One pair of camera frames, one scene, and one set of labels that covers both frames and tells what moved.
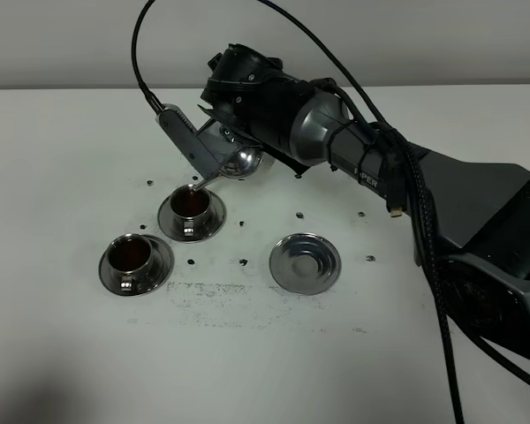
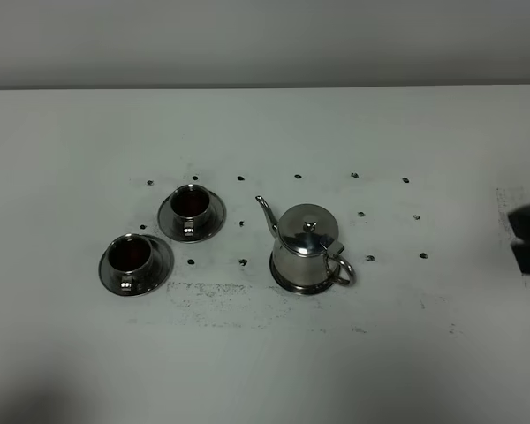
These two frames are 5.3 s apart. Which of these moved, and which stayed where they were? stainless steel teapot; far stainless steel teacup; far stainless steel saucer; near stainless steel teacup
Moved: stainless steel teapot
Stayed: near stainless steel teacup; far stainless steel saucer; far stainless steel teacup
